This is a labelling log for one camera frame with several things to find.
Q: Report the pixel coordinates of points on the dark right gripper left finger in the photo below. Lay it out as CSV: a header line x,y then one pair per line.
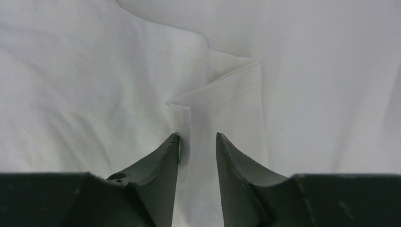
x,y
141,195

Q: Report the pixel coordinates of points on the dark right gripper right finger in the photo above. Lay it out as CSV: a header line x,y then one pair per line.
x,y
254,196

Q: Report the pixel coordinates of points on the white t shirt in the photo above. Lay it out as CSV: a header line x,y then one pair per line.
x,y
301,86

